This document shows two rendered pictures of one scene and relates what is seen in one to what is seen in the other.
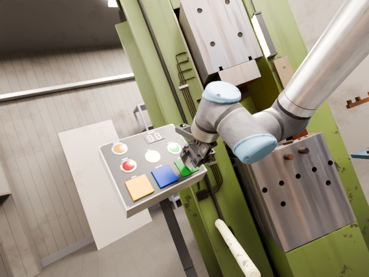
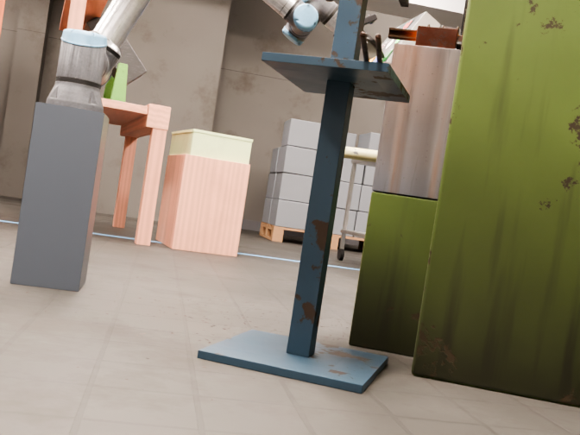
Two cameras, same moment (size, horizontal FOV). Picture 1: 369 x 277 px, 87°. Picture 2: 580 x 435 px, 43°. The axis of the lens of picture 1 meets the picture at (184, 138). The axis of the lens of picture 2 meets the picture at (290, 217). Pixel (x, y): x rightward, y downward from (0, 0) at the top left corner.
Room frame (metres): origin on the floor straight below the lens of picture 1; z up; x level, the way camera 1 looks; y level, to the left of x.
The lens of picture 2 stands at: (1.34, -2.80, 0.40)
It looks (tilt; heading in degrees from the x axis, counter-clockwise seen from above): 1 degrees down; 107
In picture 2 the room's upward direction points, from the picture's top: 9 degrees clockwise
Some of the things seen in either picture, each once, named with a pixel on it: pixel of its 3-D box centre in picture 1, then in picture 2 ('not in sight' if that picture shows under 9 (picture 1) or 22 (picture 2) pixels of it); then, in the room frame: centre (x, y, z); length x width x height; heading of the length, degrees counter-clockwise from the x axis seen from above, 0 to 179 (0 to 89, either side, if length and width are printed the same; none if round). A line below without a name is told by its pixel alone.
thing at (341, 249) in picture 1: (300, 253); (453, 279); (1.19, -0.41, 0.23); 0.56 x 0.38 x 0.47; 5
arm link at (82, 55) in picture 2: not in sight; (82, 56); (-0.14, -0.60, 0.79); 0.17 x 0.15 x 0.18; 115
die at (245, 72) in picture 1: (227, 87); not in sight; (1.18, -0.35, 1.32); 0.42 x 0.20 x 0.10; 5
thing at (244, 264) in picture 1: (232, 243); (385, 157); (0.85, -0.03, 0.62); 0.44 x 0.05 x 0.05; 5
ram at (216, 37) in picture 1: (219, 46); not in sight; (1.18, -0.40, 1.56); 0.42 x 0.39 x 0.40; 5
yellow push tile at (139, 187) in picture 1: (139, 187); not in sight; (0.68, 0.21, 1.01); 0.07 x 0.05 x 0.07; 120
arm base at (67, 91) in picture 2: not in sight; (76, 96); (-0.13, -0.61, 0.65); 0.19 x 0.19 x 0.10
